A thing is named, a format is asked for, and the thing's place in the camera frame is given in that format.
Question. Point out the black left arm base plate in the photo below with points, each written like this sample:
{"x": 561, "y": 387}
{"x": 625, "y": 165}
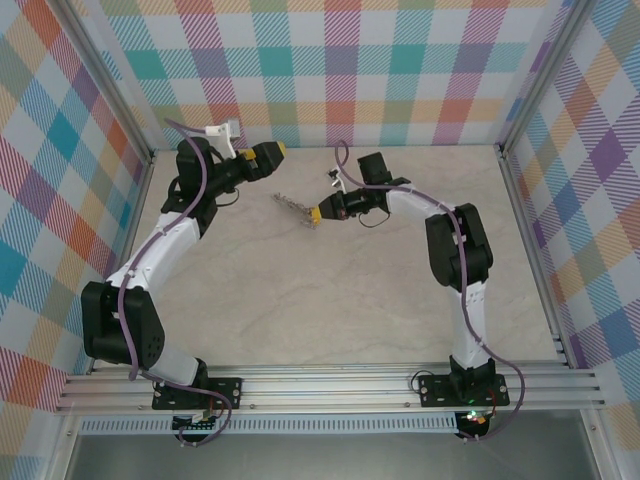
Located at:
{"x": 227, "y": 392}

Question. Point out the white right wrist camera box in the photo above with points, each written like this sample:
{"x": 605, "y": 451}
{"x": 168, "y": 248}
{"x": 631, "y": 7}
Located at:
{"x": 336, "y": 177}

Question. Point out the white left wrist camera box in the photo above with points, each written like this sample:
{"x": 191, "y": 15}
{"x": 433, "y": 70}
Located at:
{"x": 231, "y": 129}

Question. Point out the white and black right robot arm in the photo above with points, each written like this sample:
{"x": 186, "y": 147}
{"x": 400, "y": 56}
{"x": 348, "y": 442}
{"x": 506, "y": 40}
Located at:
{"x": 460, "y": 250}

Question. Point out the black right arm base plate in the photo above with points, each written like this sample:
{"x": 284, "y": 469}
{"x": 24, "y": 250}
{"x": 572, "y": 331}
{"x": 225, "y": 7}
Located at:
{"x": 435, "y": 390}

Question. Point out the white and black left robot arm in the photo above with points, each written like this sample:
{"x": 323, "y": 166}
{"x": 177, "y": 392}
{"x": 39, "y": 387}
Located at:
{"x": 150, "y": 250}

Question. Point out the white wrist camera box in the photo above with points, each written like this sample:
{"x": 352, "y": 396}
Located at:
{"x": 336, "y": 177}
{"x": 231, "y": 129}

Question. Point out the aluminium side rail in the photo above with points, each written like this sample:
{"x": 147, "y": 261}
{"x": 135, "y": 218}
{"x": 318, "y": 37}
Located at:
{"x": 131, "y": 225}
{"x": 527, "y": 225}

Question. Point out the aluminium frame post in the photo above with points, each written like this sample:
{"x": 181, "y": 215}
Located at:
{"x": 106, "y": 75}
{"x": 545, "y": 75}

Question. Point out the grey metal panel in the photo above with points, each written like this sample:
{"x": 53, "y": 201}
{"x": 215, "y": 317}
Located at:
{"x": 325, "y": 457}

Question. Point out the aluminium mounting rail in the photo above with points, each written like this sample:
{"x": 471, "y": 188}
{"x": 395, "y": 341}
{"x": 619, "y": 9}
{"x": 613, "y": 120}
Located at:
{"x": 325, "y": 390}

